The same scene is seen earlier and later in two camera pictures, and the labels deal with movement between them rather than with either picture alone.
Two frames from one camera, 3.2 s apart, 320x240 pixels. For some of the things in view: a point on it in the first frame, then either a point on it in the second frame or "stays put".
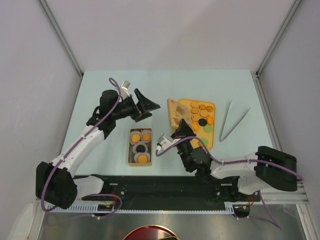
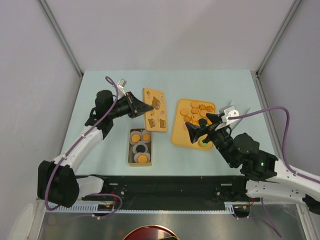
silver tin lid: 178,110 → 156,120
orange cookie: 135,138 stays put
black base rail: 168,190 stays put
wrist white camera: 164,141 → 226,112
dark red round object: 149,232 stays put
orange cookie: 142,159 stays put
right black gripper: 184,129 → 196,131
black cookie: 140,148 stays put
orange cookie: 146,137 stays put
